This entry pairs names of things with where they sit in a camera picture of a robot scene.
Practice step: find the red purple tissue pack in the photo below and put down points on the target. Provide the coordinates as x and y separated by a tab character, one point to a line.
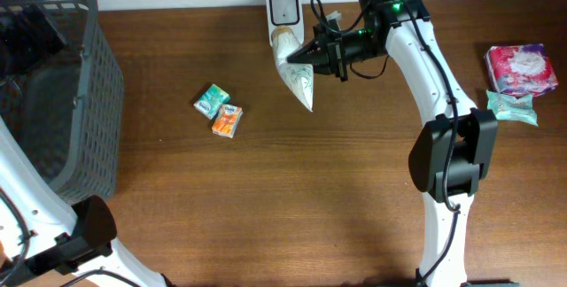
520	70

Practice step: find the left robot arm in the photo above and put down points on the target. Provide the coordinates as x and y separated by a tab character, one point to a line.
41	233

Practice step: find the green pocket tissue pack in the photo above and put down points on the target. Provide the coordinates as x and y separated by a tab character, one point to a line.
211	101

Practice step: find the dark grey plastic basket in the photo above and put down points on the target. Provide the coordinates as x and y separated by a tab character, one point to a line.
66	113

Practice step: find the orange pocket tissue pack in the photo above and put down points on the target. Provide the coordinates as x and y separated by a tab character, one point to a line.
227	120

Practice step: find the white barcode scanner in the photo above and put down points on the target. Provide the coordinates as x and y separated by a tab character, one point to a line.
285	13

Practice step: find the teal wet wipes pouch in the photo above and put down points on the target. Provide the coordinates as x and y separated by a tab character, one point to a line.
512	108

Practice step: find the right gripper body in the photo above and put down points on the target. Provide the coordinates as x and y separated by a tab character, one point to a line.
354	44

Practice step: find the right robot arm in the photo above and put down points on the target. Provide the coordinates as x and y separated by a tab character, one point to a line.
453	151

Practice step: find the white tube with cork cap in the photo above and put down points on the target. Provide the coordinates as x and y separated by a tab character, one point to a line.
299	78

